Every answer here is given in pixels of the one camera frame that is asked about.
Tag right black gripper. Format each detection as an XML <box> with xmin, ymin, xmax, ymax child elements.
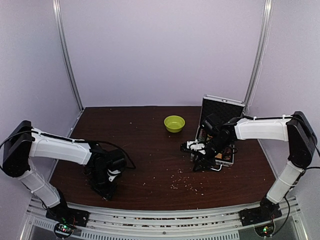
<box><xmin>192</xmin><ymin>135</ymin><xmax>231</xmax><ymax>172</ymax></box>

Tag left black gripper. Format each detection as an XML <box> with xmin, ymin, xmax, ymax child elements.
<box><xmin>88</xmin><ymin>167</ymin><xmax>118</xmax><ymax>201</ymax></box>

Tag aluminium poker chip case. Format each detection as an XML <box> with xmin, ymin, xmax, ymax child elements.
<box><xmin>191</xmin><ymin>94</ymin><xmax>245</xmax><ymax>172</ymax></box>

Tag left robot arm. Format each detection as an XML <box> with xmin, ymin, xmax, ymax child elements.
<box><xmin>1</xmin><ymin>120</ymin><xmax>127</xmax><ymax>222</ymax></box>

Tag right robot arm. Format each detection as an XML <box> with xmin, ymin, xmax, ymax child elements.
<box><xmin>186</xmin><ymin>111</ymin><xmax>319</xmax><ymax>221</ymax></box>

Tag mixed chip stack in case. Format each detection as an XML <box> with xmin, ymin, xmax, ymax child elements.
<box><xmin>223</xmin><ymin>147</ymin><xmax>234</xmax><ymax>162</ymax></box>

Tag green plastic bowl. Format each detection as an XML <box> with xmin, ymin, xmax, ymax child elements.
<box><xmin>163</xmin><ymin>115</ymin><xmax>186</xmax><ymax>133</ymax></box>

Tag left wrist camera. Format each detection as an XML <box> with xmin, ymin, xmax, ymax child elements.
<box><xmin>107</xmin><ymin>169</ymin><xmax>123</xmax><ymax>182</ymax></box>

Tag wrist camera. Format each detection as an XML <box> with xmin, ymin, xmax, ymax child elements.
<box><xmin>180</xmin><ymin>140</ymin><xmax>206</xmax><ymax>155</ymax></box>
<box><xmin>107</xmin><ymin>169</ymin><xmax>123</xmax><ymax>182</ymax></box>

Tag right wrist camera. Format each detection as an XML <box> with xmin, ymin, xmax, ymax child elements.
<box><xmin>180</xmin><ymin>140</ymin><xmax>206</xmax><ymax>155</ymax></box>

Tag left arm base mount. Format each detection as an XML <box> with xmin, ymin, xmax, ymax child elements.
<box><xmin>45</xmin><ymin>207</ymin><xmax>90</xmax><ymax>227</ymax></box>

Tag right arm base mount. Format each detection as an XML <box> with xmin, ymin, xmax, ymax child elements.
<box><xmin>239</xmin><ymin>207</ymin><xmax>283</xmax><ymax>227</ymax></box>

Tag aluminium front rail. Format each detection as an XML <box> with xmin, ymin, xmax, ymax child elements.
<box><xmin>17</xmin><ymin>197</ymin><xmax>310</xmax><ymax>240</ymax></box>

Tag right aluminium frame post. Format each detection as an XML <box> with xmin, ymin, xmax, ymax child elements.
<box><xmin>244</xmin><ymin>0</ymin><xmax>274</xmax><ymax>112</ymax></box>

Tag aluminium frame post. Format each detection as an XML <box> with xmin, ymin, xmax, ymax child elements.
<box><xmin>52</xmin><ymin>0</ymin><xmax>84</xmax><ymax>111</ymax></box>
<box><xmin>244</xmin><ymin>0</ymin><xmax>274</xmax><ymax>112</ymax></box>

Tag left aluminium frame post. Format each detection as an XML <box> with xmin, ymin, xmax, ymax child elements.
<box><xmin>52</xmin><ymin>0</ymin><xmax>84</xmax><ymax>111</ymax></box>

